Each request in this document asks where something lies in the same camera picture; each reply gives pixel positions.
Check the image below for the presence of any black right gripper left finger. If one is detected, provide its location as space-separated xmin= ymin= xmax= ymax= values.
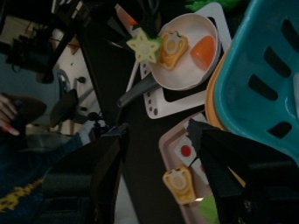
xmin=34 ymin=123 xmax=131 ymax=224

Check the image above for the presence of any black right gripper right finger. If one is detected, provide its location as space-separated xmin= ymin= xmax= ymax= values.
xmin=186 ymin=118 xmax=299 ymax=224

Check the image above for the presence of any green yellow starfruit slice toy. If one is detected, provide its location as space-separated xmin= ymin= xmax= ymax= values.
xmin=126 ymin=28 xmax=165 ymax=65

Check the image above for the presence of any person's hand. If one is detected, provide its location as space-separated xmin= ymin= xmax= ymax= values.
xmin=0 ymin=93 xmax=22 ymax=137

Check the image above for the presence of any light green toy food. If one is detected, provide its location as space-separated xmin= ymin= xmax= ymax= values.
xmin=198 ymin=194 xmax=221 ymax=224

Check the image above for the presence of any blue garment with yellow print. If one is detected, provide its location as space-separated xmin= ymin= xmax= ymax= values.
xmin=0 ymin=131 xmax=85 ymax=224

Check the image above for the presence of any yellow bell pepper slice toy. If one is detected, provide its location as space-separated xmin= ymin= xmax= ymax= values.
xmin=158 ymin=30 xmax=191 ymax=71
xmin=162 ymin=165 xmax=198 ymax=206

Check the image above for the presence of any white card with red dot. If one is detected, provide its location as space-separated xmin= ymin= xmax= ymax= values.
xmin=174 ymin=136 xmax=207 ymax=186

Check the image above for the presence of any pink plastic tray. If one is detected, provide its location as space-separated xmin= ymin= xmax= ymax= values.
xmin=158 ymin=112 xmax=221 ymax=224

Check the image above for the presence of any black office chair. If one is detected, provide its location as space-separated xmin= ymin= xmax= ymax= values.
xmin=49 ymin=76 xmax=103 ymax=130

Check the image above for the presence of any orange plastic plate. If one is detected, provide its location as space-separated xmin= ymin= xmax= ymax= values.
xmin=203 ymin=55 xmax=230 ymax=131

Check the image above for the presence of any white toy stove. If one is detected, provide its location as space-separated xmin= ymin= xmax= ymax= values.
xmin=138 ymin=2 xmax=234 ymax=120

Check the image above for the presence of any teal plastic basket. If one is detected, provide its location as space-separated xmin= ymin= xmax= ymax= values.
xmin=213 ymin=0 xmax=299 ymax=158

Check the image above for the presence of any orange toy food piece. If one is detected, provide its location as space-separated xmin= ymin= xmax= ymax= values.
xmin=190 ymin=35 xmax=217 ymax=72

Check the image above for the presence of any white toy frying pan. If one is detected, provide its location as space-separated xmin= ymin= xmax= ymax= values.
xmin=117 ymin=12 xmax=222 ymax=109

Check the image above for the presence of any black gear on stand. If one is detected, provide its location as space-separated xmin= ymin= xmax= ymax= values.
xmin=5 ymin=23 xmax=61 ymax=85

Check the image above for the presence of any orange white toy utensil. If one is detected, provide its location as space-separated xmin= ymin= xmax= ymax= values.
xmin=114 ymin=3 xmax=141 ymax=30

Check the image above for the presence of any green leafy toy vegetable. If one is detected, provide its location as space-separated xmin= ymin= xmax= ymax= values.
xmin=185 ymin=0 xmax=242 ymax=12

